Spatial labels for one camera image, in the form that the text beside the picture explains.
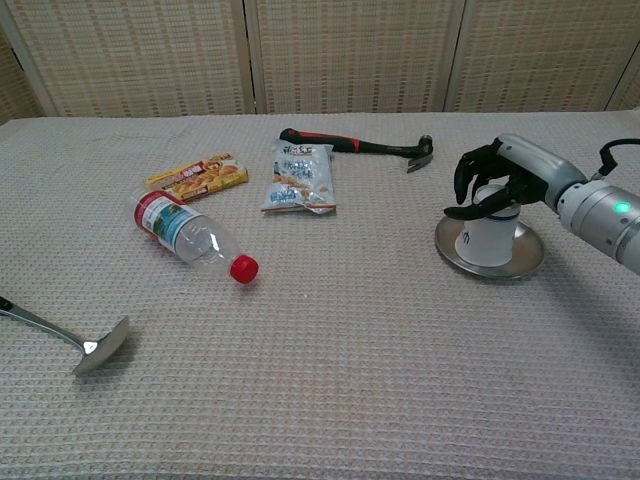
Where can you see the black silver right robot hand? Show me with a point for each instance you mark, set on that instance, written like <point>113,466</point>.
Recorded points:
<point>535,165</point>

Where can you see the white paper cup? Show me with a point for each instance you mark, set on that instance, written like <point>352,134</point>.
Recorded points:
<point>487,240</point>

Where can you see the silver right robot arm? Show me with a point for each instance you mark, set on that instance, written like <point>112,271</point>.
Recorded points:
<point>600,215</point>

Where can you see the round metal plate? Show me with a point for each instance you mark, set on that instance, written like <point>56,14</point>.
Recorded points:
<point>527,255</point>

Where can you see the woven folding screen panel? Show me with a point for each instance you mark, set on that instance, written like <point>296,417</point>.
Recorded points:
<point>135,55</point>
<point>540,55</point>
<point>631,90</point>
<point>15,95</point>
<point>350,55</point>

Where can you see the red black claw hammer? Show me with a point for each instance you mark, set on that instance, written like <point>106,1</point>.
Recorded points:
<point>320,137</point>

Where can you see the white blue snack bag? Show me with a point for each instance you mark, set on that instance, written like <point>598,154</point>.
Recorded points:
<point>300,175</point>

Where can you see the beige woven tablecloth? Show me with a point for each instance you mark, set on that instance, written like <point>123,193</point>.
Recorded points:
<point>320,375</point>

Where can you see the yellow food box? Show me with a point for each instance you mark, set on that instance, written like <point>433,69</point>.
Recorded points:
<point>210,175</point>

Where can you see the clear bottle with red cap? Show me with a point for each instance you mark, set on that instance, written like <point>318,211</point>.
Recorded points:
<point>175,225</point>

